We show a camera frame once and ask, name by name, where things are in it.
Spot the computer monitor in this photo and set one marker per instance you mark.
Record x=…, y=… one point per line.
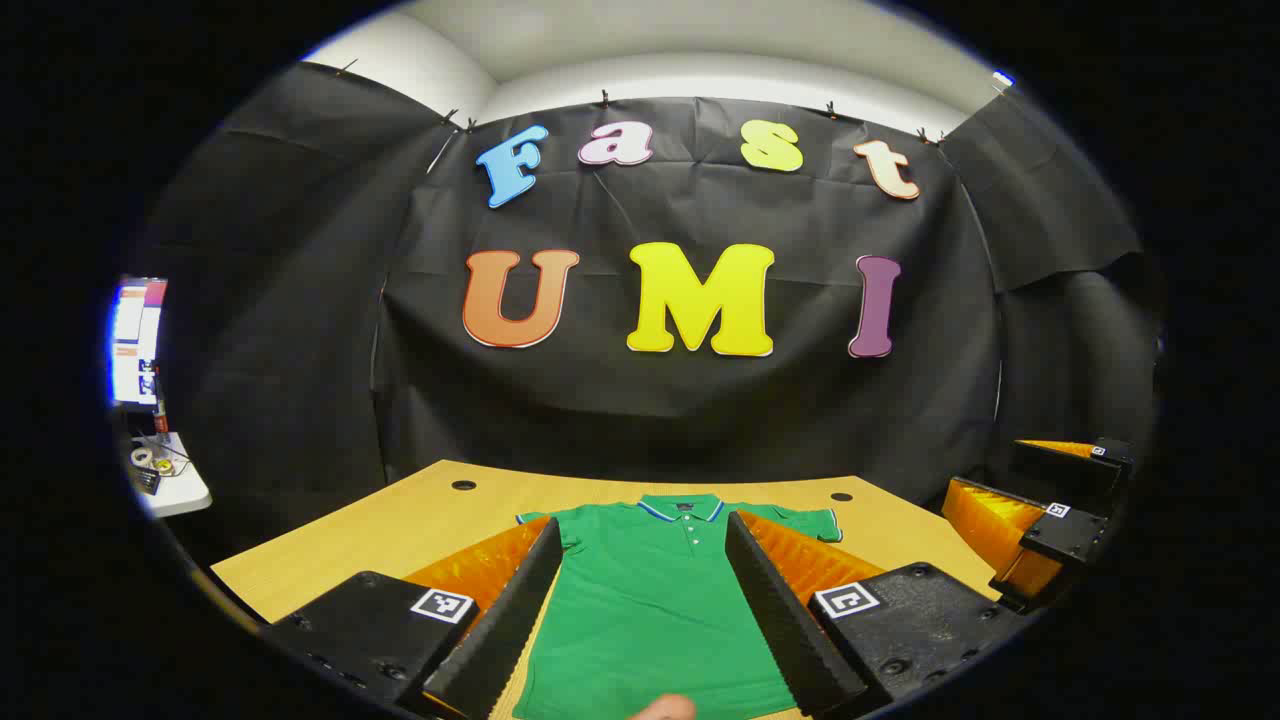
x=135, y=340

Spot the white tape roll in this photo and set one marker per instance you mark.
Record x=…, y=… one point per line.
x=143, y=457

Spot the white side table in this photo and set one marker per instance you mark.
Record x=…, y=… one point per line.
x=185, y=490

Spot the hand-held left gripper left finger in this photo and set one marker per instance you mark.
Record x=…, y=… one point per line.
x=510, y=620

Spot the green T-shirt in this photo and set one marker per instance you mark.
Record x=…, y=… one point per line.
x=650, y=620

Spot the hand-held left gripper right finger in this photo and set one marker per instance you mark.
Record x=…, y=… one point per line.
x=785, y=620

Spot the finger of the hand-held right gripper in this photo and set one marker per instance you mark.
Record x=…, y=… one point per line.
x=1065, y=545
x=1060, y=470

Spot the red bottle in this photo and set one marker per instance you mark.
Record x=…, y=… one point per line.
x=160, y=405

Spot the black backdrop cloth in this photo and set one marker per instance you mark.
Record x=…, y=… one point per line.
x=700, y=420

